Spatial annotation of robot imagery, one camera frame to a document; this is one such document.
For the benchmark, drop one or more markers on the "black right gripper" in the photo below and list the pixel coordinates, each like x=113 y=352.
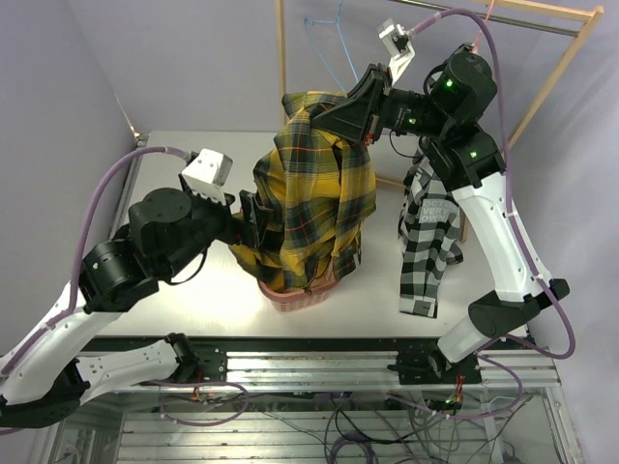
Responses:
x=375 y=100

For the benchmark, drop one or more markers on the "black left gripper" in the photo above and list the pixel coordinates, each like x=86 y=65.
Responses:
x=248 y=218

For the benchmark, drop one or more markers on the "yellow plaid shirt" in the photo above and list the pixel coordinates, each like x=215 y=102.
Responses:
x=320 y=189

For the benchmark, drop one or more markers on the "black white checkered shirt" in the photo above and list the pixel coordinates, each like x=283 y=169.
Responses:
x=429 y=229

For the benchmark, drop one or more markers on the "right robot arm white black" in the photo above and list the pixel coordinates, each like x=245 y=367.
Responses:
x=469 y=165

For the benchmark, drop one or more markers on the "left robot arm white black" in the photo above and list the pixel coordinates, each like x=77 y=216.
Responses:
x=46 y=378

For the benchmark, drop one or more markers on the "pink plastic laundry basket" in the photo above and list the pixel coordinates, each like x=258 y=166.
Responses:
x=296 y=299

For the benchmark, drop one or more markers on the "wooden clothes rack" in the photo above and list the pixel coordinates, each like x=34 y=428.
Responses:
x=536 y=42

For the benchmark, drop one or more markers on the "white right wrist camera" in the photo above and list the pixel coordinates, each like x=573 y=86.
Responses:
x=399 y=46

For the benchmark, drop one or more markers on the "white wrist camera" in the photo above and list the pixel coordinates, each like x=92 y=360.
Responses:
x=399 y=46
x=206 y=175

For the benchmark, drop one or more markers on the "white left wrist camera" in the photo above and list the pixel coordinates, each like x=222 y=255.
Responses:
x=206 y=175

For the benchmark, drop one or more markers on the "blue wire hanger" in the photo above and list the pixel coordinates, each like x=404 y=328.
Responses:
x=327 y=39

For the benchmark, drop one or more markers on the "aluminium rail base frame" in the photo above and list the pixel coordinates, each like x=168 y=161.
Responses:
x=333 y=362

